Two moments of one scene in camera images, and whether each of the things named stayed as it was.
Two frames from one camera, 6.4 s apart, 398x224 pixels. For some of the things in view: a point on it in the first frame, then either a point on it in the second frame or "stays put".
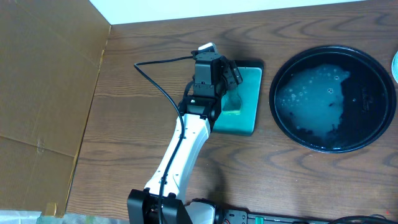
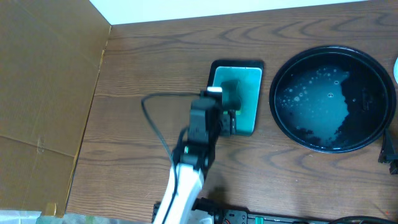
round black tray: (333, 99) stays put
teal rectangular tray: (251, 72) stays put
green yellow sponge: (231, 103) stays put
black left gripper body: (234, 73) -> (229, 123)
